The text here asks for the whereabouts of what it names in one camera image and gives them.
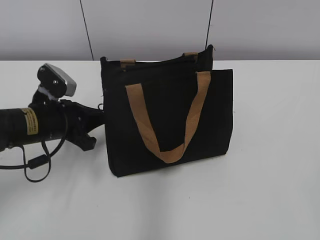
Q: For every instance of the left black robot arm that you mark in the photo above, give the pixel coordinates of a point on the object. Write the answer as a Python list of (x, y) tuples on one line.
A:
[(16, 125)]

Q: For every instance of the black tote bag tan handles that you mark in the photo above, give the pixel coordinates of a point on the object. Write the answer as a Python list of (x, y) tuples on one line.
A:
[(165, 113)]

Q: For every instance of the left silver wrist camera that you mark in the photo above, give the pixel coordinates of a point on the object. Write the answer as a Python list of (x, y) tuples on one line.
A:
[(54, 82)]

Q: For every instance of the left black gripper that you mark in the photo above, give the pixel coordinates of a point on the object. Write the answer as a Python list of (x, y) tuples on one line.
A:
[(66, 119)]

